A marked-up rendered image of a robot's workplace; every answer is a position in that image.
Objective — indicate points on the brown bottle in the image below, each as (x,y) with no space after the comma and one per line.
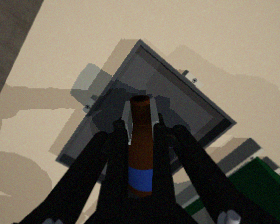
(141,148)

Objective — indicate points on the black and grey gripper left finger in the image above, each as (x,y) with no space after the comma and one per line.
(66,201)

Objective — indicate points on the dark grey rectangular tray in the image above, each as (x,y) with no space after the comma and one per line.
(144,72)

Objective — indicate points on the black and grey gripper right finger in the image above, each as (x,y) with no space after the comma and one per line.
(224,203)

